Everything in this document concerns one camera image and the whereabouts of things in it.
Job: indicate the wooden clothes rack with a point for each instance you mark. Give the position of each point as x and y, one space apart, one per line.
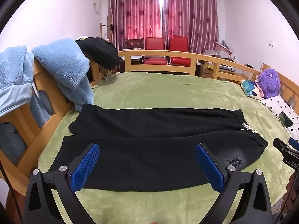
108 28

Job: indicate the maroon flower print curtain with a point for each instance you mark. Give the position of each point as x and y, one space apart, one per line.
191 11
135 11

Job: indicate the dark wooden chair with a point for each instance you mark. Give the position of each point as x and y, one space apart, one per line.
133 43

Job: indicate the cardboard box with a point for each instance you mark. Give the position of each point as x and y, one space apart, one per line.
208 71

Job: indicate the pile of plastic bags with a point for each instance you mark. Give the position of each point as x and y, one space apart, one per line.
220 50

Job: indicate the geometric patterned pillow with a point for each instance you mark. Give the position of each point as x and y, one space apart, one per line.
252 88

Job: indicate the black garment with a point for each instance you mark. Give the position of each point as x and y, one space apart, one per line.
100 51

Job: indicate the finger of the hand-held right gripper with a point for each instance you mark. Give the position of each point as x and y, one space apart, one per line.
294 143
281 145

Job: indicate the purple plush toy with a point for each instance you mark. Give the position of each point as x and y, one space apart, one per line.
269 81

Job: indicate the light blue fleece robe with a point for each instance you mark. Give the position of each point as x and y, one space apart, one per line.
60 58

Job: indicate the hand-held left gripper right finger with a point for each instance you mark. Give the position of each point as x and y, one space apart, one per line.
210 165

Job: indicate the black pants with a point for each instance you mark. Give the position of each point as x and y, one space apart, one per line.
151 144

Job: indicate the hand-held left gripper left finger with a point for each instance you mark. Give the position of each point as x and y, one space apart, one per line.
85 165

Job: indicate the wooden bed frame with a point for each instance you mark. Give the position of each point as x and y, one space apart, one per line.
127 63

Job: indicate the green fleece blanket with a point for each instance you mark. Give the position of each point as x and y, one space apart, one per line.
163 91

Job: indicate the white dotted pillow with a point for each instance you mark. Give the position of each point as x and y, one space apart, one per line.
278 105

